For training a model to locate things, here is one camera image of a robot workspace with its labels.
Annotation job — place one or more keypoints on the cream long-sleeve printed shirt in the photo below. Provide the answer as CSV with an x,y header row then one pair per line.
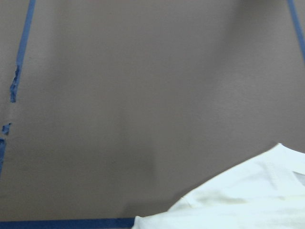
x,y
264,192

